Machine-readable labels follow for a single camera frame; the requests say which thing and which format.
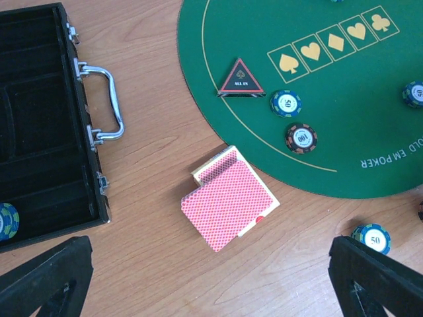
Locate black poker chip case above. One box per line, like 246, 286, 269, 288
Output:
1, 3, 111, 252

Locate blue 50 chip stack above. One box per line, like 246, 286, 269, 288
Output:
351, 223, 391, 255

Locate red playing card deck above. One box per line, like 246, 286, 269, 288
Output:
181, 145, 280, 252

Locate silver case handle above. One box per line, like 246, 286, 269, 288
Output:
73, 57, 126, 152

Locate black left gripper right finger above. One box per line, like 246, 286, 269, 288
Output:
328, 236, 422, 316

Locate blue chips in case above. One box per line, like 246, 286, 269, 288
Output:
0, 203, 20, 241

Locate triangular all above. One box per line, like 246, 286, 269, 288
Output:
217, 58, 266, 98

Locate round green poker mat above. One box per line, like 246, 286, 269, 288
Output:
178, 1, 422, 199

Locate brown 100 chip stack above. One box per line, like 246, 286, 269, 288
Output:
418, 201, 423, 222

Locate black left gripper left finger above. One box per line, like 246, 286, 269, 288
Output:
1, 236, 93, 316

